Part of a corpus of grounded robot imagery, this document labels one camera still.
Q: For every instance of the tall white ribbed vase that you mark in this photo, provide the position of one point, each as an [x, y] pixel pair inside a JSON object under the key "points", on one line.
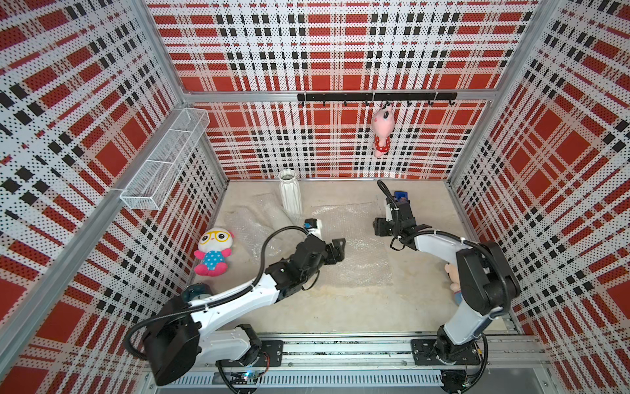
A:
{"points": [[290, 193]]}

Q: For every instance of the black hook rail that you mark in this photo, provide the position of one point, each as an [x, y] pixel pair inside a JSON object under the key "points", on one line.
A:
{"points": [[428, 97]]}

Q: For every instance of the clear wall shelf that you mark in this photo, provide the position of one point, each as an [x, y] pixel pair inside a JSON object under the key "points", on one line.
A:
{"points": [[176, 141]]}

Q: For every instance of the blue box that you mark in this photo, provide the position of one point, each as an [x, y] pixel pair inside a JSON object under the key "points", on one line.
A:
{"points": [[401, 199]]}

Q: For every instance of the metal base rail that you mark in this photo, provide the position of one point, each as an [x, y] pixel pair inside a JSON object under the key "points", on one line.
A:
{"points": [[375, 363]]}

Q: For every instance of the pink hanging plush toy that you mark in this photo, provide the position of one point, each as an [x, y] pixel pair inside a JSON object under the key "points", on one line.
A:
{"points": [[383, 124]]}

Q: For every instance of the owl plush toy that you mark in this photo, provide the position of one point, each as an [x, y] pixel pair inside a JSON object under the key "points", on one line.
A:
{"points": [[214, 247]]}

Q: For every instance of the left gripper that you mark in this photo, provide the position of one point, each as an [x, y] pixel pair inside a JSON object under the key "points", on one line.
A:
{"points": [[340, 253]]}

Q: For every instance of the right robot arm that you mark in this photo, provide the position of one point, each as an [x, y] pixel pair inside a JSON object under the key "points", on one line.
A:
{"points": [[479, 272]]}

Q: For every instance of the teal alarm clock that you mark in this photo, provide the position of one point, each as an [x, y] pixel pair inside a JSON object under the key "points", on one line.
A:
{"points": [[196, 291]]}

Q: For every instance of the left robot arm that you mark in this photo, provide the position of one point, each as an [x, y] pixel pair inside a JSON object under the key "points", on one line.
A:
{"points": [[190, 326]]}

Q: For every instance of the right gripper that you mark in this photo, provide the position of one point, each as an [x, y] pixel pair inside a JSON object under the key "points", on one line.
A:
{"points": [[380, 225]]}

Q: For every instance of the doll head plush toy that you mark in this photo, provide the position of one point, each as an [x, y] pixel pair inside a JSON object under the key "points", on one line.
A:
{"points": [[453, 275]]}

